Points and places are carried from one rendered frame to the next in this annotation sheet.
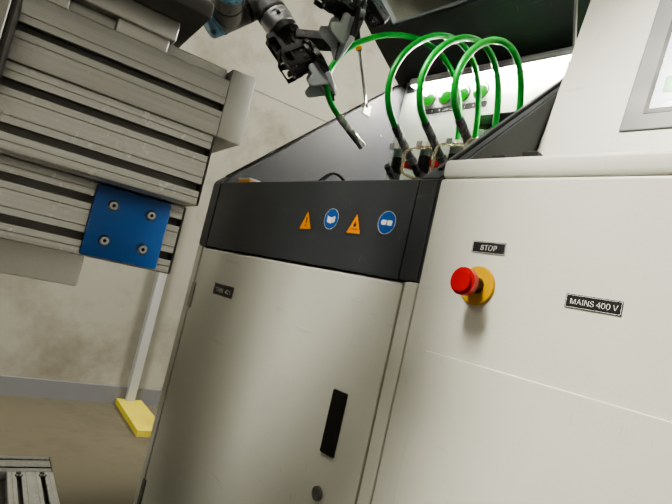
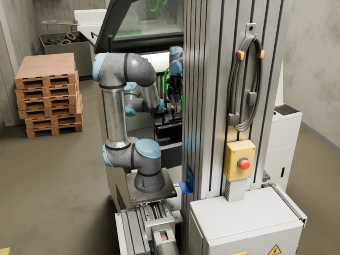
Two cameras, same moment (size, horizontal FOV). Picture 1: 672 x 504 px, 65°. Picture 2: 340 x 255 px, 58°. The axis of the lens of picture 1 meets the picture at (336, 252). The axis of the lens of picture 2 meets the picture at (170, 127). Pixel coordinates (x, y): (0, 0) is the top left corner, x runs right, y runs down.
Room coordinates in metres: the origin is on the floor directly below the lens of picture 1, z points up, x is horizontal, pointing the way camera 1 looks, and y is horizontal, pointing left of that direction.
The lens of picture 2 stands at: (0.56, 1.73, 2.01)
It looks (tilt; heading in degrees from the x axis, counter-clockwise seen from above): 28 degrees down; 288
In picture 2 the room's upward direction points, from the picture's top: straight up
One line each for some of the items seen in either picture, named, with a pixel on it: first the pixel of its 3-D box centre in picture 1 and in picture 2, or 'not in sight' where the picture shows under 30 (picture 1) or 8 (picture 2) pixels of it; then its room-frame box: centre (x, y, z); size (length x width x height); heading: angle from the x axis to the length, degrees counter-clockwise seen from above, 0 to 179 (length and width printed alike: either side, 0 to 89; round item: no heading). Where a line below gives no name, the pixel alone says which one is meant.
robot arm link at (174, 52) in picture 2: not in sight; (176, 57); (1.05, 0.10, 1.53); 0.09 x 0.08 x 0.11; 166
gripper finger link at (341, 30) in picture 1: (340, 33); (178, 100); (1.04, 0.09, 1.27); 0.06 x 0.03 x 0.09; 131
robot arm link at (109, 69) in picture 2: not in sight; (116, 114); (1.17, 0.65, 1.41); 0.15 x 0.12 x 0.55; 13
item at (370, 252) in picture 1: (298, 222); (176, 154); (1.05, 0.09, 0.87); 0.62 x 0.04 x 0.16; 41
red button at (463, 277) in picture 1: (469, 283); not in sight; (0.69, -0.18, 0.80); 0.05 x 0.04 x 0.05; 41
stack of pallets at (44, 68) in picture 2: not in sight; (51, 92); (3.39, -1.59, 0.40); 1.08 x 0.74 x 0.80; 123
